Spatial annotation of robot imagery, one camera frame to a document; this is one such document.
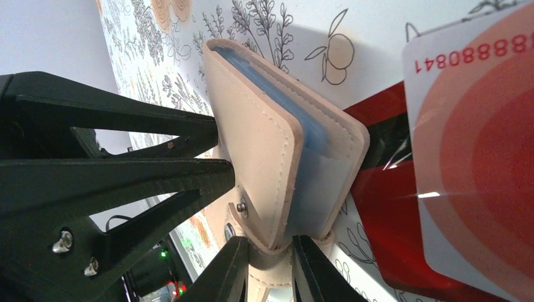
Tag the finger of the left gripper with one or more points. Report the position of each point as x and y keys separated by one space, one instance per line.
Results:
x=45 y=116
x=71 y=227

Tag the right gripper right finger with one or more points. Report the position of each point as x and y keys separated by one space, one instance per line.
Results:
x=314 y=278

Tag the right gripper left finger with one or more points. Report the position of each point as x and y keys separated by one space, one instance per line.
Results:
x=225 y=278

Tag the beige card holder wallet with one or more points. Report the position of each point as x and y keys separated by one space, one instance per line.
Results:
x=295 y=156

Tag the red card centre pile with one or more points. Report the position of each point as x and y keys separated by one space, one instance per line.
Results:
x=387 y=236

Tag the clear card red dot right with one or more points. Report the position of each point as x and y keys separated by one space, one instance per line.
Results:
x=469 y=94

